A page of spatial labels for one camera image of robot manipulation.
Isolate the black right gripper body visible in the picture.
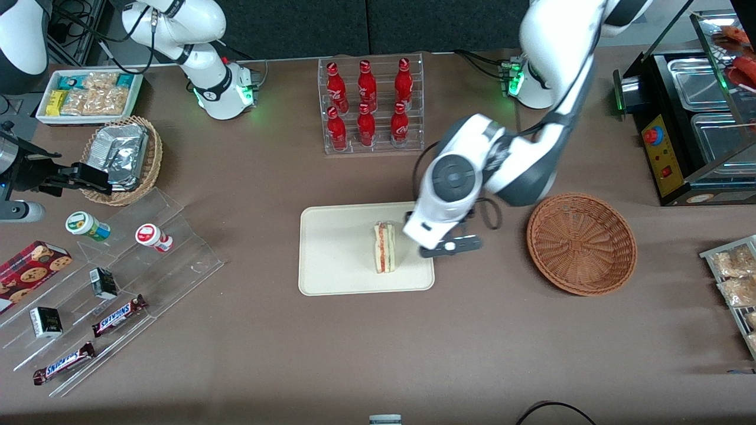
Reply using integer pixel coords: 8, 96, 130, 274
9, 142, 48, 192

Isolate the triangle sandwich white bread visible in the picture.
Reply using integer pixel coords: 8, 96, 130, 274
373, 221, 397, 274

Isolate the light wicker basket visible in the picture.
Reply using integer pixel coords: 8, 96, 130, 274
81, 116, 164, 207

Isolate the cream plastic tray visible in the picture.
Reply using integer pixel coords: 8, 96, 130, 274
298, 202, 436, 296

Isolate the brown wicker basket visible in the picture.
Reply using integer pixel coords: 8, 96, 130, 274
526, 192, 638, 296

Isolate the tray of packaged snacks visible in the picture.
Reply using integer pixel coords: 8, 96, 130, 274
699, 235, 756, 361

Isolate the green lid jar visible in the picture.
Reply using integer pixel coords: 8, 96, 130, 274
65, 211, 111, 242

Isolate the white rectangular snack container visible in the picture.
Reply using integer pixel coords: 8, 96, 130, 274
35, 69, 144, 126

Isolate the red lid jar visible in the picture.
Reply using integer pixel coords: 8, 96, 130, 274
135, 223, 174, 253

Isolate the red cola bottle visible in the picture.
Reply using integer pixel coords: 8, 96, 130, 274
358, 60, 378, 113
327, 61, 349, 113
395, 57, 413, 110
390, 102, 410, 147
357, 103, 377, 148
327, 106, 348, 152

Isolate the red tartan cookie box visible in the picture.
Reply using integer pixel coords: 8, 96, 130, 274
0, 240, 73, 315

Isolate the small black box with barcode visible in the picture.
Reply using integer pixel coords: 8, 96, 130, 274
89, 267, 119, 300

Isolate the clear acrylic stepped display stand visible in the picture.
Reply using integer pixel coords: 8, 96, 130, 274
0, 188, 226, 397

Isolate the Snickers chocolate bar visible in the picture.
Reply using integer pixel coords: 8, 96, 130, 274
32, 342, 96, 385
92, 295, 148, 338

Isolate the small black carton gold print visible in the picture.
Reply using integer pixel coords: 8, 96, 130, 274
30, 306, 63, 339

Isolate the clear acrylic bottle rack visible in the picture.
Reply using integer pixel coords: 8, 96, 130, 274
318, 53, 425, 155

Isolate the black glass food warmer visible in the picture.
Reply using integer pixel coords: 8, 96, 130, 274
612, 9, 756, 207

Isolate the steel food pan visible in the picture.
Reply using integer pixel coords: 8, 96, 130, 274
691, 112, 756, 166
667, 57, 736, 112

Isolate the red grilled sausage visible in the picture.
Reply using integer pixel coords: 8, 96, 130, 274
712, 25, 756, 51
726, 56, 756, 89

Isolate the black arm base cable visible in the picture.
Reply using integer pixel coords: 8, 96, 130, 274
455, 50, 510, 81

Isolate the black cable loop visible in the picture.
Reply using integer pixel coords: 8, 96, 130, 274
516, 401, 598, 425

